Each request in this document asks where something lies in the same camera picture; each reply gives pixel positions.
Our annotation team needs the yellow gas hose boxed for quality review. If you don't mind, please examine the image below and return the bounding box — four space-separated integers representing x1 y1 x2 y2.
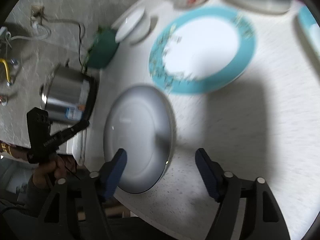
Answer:
0 58 13 87

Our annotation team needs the white dish cloth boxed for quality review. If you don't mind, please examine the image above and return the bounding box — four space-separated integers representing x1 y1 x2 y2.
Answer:
72 129 87 166

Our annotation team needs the teal bowl with greens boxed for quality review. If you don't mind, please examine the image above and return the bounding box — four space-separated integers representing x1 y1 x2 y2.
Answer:
83 25 119 71

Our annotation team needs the wall socket plate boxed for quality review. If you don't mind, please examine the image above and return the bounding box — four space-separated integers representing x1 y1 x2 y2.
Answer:
30 4 44 20

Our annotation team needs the black power cable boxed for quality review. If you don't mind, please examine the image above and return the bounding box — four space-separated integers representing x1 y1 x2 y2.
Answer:
41 15 87 74

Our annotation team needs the teal floral plate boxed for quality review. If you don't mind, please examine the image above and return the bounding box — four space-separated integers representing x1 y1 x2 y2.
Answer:
149 7 257 94
297 5 319 61

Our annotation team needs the stainless steel rice cooker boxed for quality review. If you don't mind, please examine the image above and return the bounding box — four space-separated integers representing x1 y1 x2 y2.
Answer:
40 64 98 125

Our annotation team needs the person left hand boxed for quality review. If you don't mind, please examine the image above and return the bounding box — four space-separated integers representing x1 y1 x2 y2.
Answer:
31 155 67 189

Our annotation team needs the plain white plate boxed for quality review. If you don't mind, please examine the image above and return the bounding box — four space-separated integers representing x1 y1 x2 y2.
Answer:
104 86 175 194

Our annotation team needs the white power cable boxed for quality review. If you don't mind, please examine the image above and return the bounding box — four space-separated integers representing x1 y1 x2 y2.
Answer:
0 21 52 46

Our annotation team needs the small white bowl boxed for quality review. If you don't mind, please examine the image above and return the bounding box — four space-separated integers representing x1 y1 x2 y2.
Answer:
115 7 151 44

